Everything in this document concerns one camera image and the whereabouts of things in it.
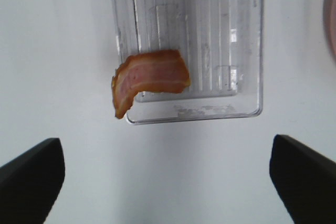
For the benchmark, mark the bacon strip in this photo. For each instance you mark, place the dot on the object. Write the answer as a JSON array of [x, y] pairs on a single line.
[[158, 71]]

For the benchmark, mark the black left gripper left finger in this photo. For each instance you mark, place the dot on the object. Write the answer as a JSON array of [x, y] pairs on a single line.
[[31, 183]]

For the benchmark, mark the clear left plastic tray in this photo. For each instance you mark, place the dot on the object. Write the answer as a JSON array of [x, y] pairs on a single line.
[[221, 44]]

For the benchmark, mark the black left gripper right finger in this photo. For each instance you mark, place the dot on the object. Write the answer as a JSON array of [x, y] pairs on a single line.
[[304, 180]]

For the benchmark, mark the pink round plate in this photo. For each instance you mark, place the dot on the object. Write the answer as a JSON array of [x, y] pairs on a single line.
[[329, 25]]

